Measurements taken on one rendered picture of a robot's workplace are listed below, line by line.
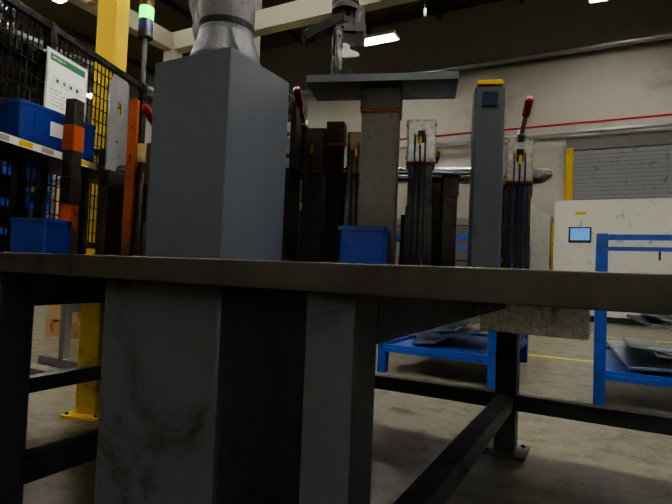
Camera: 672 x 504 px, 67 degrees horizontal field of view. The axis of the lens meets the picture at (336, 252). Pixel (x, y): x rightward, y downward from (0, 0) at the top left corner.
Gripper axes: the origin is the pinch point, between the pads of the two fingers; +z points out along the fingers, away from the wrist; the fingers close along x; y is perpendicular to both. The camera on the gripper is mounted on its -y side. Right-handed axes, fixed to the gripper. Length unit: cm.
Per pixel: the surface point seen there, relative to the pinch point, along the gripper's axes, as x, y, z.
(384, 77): -11.6, 11.0, 2.4
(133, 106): 33, -60, 0
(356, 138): 10.0, 7.6, 11.8
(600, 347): 134, 164, 86
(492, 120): -15.1, 36.7, 12.0
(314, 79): -7.1, -5.5, 2.4
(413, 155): 4.8, 22.8, 16.8
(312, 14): 383, 5, -213
